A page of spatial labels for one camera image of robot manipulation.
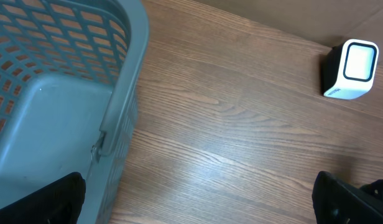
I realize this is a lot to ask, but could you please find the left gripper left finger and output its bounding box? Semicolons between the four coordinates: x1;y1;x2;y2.
0;172;86;224

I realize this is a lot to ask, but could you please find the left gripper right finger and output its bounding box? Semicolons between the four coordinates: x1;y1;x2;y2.
312;171;383;224

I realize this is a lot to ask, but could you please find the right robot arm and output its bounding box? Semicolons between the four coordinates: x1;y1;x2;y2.
360;179;383;202

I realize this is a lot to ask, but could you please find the white barcode scanner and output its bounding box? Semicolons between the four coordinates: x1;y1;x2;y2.
321;39;379;100

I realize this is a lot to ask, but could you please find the grey plastic basket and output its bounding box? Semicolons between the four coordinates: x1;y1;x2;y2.
0;0;149;223

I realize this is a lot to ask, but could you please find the cardboard back panel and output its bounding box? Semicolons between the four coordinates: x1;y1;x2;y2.
198;0;383;65

